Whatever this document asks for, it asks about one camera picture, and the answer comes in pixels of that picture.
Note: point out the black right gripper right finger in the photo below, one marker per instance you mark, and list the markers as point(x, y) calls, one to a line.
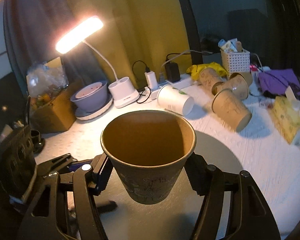
point(250, 216)

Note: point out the white paper cup green print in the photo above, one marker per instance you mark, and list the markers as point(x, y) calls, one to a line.
point(175, 100)

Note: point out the white usb charger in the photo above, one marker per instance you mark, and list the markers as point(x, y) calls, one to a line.
point(151, 80)

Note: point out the brown paper cup lying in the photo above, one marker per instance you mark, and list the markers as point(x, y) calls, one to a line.
point(209, 79)
point(239, 84)
point(231, 110)

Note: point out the white power strip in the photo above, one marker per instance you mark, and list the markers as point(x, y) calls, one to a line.
point(185, 81)

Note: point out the brown paper cup with stickers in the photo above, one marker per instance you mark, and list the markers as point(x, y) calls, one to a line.
point(148, 150)

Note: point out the brown paper cup lying rear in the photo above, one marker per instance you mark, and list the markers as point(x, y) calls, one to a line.
point(209, 79)

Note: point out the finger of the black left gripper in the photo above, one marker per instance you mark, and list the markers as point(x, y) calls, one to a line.
point(60, 164)

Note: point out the yellow tissue pack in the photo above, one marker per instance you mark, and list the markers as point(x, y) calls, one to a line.
point(286, 120)

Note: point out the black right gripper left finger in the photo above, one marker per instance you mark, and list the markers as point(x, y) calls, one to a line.
point(63, 205)

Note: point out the purple bowl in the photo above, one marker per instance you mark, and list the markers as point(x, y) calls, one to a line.
point(91, 97)

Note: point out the black power adapter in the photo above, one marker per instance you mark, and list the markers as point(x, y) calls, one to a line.
point(172, 72)

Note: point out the white small dock charger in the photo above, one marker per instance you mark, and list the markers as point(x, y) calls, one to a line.
point(144, 95)

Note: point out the white lattice basket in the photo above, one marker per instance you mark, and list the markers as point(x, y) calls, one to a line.
point(236, 62)

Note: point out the yellow plastic bag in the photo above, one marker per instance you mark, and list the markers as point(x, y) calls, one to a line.
point(194, 70)

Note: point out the brown paper cup lying front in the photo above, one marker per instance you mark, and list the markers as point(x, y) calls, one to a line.
point(231, 110)

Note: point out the grey round mat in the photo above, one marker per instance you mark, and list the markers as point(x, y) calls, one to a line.
point(174, 217)

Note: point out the clear plastic bag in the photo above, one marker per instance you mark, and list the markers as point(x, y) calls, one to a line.
point(45, 81)

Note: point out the yellow curtain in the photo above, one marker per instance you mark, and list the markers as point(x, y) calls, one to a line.
point(136, 33)

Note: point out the brown cardboard box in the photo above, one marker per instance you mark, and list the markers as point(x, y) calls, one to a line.
point(57, 115)

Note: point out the brown paper cup lying middle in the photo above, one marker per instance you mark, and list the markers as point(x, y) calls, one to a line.
point(239, 84)

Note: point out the purple cloth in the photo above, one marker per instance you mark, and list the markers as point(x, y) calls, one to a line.
point(275, 82)

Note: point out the white plate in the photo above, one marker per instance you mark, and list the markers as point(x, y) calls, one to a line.
point(85, 116)

